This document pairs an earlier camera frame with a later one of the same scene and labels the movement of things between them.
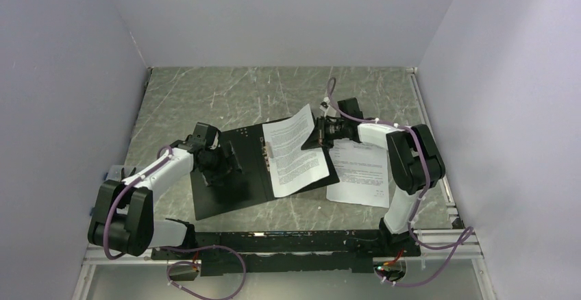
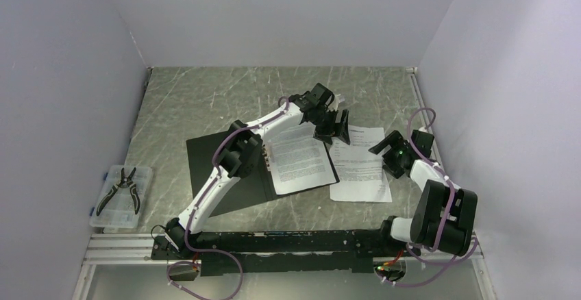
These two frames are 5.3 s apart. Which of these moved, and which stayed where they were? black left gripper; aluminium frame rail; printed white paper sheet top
Moved: black left gripper
Stayed: printed white paper sheet top; aluminium frame rail
